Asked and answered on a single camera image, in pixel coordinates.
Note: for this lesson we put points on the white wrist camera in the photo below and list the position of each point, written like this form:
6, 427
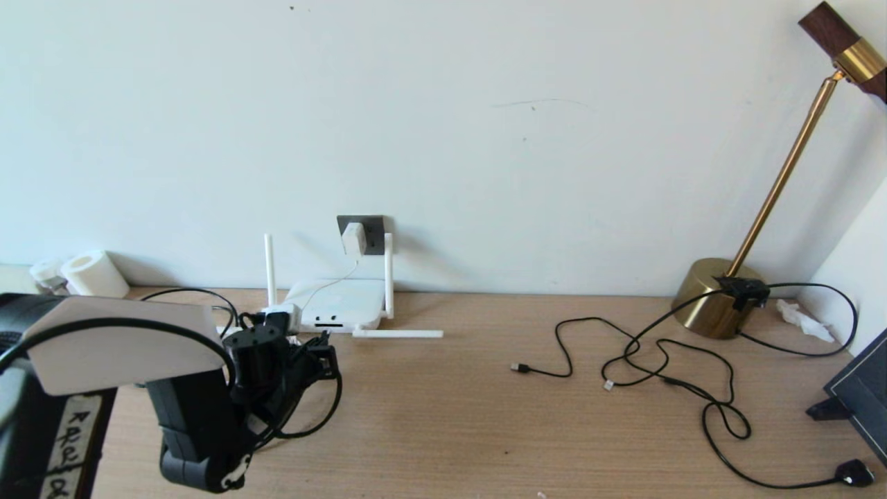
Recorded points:
280, 317

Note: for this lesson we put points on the crumpled white tissue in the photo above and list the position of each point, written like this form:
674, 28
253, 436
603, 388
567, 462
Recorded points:
804, 322

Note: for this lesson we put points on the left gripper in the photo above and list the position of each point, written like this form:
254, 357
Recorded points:
308, 371

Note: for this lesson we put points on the white power adapter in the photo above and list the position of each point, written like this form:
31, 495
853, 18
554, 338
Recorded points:
354, 238

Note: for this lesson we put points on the brass desk lamp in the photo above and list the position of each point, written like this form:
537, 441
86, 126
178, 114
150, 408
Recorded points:
700, 298

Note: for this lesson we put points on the clear plastic container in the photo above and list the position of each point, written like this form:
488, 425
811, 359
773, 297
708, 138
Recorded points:
47, 274

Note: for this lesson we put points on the grey wall socket plate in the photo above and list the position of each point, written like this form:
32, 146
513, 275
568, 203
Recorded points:
375, 235

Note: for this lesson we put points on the white toilet paper roll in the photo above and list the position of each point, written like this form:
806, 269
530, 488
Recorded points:
97, 277

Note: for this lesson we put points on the white handwritten label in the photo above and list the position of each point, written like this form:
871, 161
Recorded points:
69, 443

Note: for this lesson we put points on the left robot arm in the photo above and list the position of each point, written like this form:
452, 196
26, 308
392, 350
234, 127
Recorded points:
118, 346

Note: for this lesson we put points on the white wifi router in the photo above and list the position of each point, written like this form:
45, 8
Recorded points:
346, 305

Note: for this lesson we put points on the dark framed board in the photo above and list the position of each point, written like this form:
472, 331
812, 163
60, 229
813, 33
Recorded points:
866, 388

